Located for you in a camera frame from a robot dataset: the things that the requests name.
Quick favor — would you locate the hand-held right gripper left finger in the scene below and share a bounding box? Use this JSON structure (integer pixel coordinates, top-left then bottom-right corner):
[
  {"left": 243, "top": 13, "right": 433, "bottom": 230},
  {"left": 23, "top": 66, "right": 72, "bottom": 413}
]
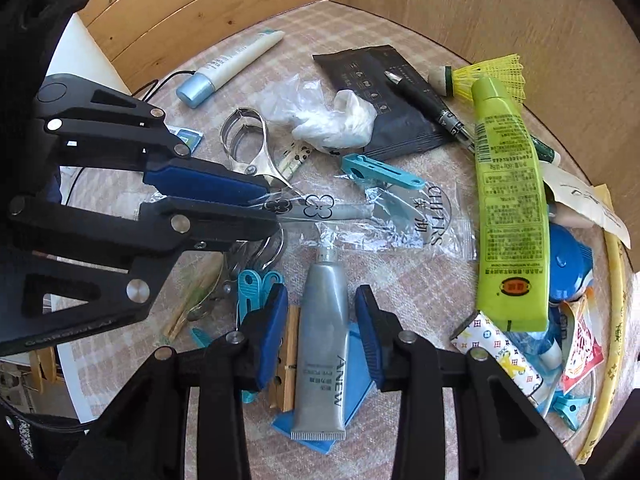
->
[{"left": 59, "top": 284, "right": 290, "bottom": 480}]

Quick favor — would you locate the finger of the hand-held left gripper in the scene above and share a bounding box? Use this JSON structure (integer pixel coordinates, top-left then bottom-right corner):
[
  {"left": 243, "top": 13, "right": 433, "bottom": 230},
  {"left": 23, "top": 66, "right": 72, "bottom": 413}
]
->
[
  {"left": 32, "top": 74, "right": 275, "bottom": 207},
  {"left": 9, "top": 195, "right": 282, "bottom": 319}
]

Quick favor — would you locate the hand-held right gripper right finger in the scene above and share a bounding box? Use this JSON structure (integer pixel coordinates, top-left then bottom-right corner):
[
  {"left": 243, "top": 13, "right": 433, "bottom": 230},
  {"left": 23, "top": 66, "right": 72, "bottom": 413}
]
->
[{"left": 354, "top": 284, "right": 586, "bottom": 480}]

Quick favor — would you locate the silver cosmetic tube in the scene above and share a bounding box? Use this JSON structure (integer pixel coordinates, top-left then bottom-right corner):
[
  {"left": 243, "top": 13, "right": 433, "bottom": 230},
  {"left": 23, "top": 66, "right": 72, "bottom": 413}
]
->
[{"left": 290, "top": 237, "right": 348, "bottom": 443}]

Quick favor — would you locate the clear plastic packet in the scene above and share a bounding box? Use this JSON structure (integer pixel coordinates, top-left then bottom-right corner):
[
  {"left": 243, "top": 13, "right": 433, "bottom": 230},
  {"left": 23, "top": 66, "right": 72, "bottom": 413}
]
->
[{"left": 257, "top": 180, "right": 476, "bottom": 261}]

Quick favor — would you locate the wooden clothespin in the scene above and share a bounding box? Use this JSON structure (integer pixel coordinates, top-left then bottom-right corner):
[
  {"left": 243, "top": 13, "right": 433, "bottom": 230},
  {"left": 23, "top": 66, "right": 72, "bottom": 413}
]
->
[{"left": 266, "top": 305, "right": 301, "bottom": 413}]

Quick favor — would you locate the teal plastic clothespin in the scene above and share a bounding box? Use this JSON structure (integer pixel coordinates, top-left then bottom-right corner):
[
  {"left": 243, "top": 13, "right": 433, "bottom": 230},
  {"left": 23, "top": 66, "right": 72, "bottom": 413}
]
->
[
  {"left": 260, "top": 270, "right": 287, "bottom": 301},
  {"left": 235, "top": 269, "right": 266, "bottom": 321}
]

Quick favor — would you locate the metal eyelash curler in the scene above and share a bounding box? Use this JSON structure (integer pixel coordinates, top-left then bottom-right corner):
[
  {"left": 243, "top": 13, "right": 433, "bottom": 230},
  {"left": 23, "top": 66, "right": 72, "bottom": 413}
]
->
[{"left": 215, "top": 106, "right": 297, "bottom": 306}]

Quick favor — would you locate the wooden stick clear packet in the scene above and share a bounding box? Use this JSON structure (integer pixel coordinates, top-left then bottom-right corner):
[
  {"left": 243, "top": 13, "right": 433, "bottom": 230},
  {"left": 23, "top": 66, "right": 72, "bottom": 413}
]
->
[{"left": 162, "top": 255, "right": 226, "bottom": 341}]

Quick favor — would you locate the panda print small packet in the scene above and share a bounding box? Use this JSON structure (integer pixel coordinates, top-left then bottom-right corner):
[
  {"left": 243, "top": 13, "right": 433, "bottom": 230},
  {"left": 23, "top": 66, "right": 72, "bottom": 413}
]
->
[{"left": 272, "top": 140, "right": 316, "bottom": 171}]

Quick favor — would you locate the person's dark patterned clothing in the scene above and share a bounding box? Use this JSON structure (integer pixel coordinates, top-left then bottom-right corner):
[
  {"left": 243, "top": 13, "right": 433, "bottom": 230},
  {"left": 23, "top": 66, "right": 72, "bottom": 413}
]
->
[{"left": 0, "top": 360, "right": 96, "bottom": 480}]

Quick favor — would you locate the white tube blue cap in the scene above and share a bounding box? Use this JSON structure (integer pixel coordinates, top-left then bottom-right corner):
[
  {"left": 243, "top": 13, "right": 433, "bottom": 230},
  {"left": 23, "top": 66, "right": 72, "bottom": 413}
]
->
[{"left": 176, "top": 30, "right": 286, "bottom": 109}]

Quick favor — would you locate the white monogram print pack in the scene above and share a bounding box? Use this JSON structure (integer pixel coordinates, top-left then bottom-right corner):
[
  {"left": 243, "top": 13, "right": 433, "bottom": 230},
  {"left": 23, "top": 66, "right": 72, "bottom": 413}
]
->
[{"left": 450, "top": 310, "right": 551, "bottom": 408}]

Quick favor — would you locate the crumpled white plastic bag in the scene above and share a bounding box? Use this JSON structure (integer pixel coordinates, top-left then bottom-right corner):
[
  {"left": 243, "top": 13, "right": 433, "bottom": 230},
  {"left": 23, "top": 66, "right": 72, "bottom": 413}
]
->
[{"left": 255, "top": 77, "right": 378, "bottom": 153}]

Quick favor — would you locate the blue plastic clothespin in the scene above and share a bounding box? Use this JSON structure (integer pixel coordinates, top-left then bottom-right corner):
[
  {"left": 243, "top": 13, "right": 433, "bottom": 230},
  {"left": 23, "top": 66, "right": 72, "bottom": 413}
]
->
[
  {"left": 341, "top": 154, "right": 426, "bottom": 191},
  {"left": 547, "top": 392, "right": 593, "bottom": 431}
]

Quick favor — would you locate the pine wood panel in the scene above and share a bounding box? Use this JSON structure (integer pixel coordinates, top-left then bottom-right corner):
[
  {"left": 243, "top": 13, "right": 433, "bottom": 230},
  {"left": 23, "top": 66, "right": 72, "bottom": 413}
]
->
[{"left": 77, "top": 0, "right": 333, "bottom": 96}]

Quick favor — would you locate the lime green tube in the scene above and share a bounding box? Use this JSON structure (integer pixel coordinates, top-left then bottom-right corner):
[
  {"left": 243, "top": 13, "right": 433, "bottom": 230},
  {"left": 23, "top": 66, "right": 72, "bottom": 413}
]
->
[{"left": 470, "top": 77, "right": 551, "bottom": 333}]

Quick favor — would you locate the black sachet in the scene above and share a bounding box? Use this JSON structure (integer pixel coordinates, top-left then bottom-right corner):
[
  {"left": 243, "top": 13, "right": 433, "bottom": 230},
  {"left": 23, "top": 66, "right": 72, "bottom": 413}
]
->
[{"left": 312, "top": 46, "right": 458, "bottom": 158}]

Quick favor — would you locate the red white creamer packet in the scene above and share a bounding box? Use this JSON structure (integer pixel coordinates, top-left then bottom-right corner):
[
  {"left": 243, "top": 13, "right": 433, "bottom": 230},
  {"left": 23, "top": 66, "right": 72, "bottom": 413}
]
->
[{"left": 559, "top": 287, "right": 606, "bottom": 396}]

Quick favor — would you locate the blue round plastic item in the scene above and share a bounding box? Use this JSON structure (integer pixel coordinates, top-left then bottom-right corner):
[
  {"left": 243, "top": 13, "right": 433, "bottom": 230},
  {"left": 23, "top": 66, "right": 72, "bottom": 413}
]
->
[{"left": 547, "top": 222, "right": 596, "bottom": 306}]

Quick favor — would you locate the long yellow star-print packet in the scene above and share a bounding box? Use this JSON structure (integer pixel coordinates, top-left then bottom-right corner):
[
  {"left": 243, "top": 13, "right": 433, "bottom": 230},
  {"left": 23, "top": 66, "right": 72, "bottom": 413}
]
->
[{"left": 575, "top": 185, "right": 631, "bottom": 466}]

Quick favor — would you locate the black fountain pen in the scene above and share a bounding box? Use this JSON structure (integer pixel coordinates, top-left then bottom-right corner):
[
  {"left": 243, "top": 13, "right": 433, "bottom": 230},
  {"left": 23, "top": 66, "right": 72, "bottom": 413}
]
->
[{"left": 384, "top": 71, "right": 476, "bottom": 153}]

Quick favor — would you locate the green marker pen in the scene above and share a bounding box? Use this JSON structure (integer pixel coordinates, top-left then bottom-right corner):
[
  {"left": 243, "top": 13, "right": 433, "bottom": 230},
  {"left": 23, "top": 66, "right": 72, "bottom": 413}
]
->
[{"left": 530, "top": 135, "right": 562, "bottom": 167}]

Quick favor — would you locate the white paper packet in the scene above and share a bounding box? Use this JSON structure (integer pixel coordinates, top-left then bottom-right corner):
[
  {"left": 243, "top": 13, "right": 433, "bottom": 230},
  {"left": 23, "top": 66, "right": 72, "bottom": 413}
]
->
[{"left": 540, "top": 162, "right": 632, "bottom": 251}]

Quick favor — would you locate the yellow shuttlecock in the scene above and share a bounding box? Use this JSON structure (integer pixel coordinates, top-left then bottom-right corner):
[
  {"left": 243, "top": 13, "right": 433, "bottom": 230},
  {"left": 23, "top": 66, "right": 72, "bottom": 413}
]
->
[{"left": 427, "top": 52, "right": 528, "bottom": 106}]

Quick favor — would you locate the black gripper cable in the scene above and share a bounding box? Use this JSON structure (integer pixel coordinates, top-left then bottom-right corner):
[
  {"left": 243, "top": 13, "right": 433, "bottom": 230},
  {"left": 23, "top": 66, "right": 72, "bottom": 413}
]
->
[{"left": 0, "top": 390, "right": 101, "bottom": 433}]

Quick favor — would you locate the thin black cable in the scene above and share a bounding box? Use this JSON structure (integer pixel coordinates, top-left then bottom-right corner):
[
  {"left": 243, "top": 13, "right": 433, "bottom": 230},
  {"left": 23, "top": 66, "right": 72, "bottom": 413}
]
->
[{"left": 132, "top": 71, "right": 198, "bottom": 106}]

